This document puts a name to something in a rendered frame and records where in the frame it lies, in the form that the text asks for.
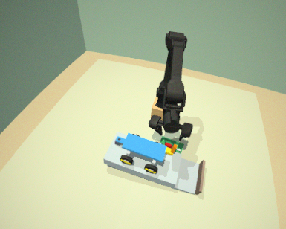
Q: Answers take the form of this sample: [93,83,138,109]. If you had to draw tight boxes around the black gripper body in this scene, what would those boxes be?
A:
[149,115,193,138]

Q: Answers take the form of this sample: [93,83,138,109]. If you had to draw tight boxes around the yellow wheel chock with orange handle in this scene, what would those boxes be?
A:
[166,144,177,156]

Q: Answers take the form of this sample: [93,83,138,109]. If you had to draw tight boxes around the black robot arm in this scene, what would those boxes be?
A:
[155,31,187,134]

